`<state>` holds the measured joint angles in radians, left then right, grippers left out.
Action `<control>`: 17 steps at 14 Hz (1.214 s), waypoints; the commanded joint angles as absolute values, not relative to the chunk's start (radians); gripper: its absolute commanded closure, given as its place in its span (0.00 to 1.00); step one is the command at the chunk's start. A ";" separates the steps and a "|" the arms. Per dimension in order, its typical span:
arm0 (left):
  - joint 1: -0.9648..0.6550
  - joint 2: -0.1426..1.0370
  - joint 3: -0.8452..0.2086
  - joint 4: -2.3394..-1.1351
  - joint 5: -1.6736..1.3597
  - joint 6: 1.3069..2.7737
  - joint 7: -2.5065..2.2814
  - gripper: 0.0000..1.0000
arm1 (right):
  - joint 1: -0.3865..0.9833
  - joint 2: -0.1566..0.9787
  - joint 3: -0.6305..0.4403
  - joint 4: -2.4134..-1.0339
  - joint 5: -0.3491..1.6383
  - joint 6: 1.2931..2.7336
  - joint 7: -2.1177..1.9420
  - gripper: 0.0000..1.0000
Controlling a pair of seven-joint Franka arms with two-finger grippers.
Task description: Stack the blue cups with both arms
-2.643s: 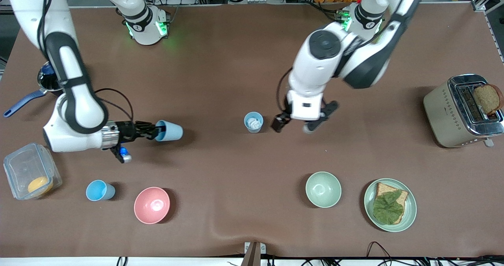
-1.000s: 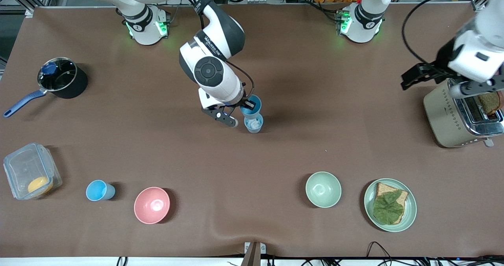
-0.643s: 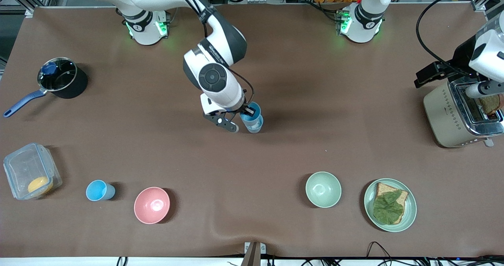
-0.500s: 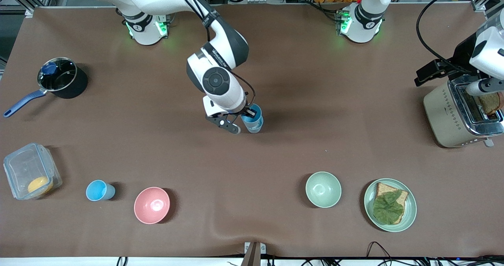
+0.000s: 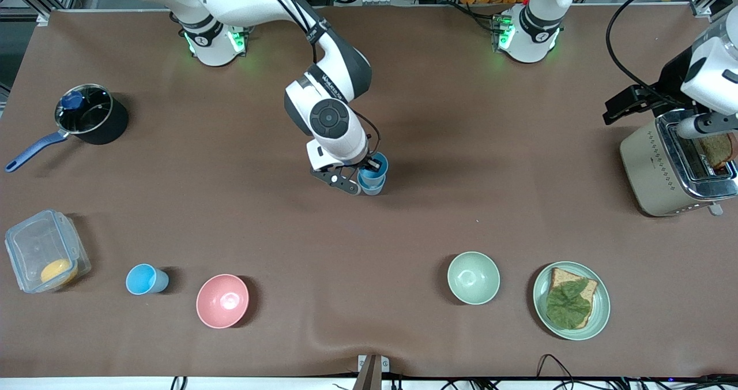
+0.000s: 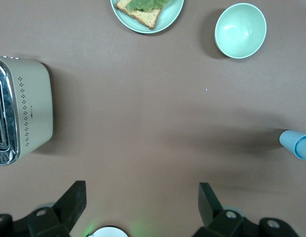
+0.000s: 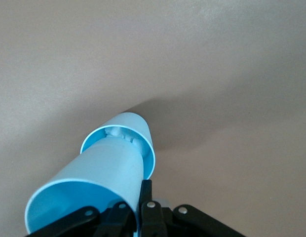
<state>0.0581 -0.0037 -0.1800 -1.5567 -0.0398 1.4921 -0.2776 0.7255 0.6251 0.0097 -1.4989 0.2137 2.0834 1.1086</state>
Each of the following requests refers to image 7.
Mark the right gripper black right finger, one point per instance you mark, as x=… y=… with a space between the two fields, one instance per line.
x=153 y=222

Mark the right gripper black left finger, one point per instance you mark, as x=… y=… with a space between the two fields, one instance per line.
x=118 y=222

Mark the light blue plastic cup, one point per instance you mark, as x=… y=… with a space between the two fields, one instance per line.
x=133 y=121
x=106 y=168

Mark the white crumpled filling pieces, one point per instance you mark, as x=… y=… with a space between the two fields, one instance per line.
x=113 y=132

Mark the brown table mat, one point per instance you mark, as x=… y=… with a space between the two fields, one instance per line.
x=69 y=49

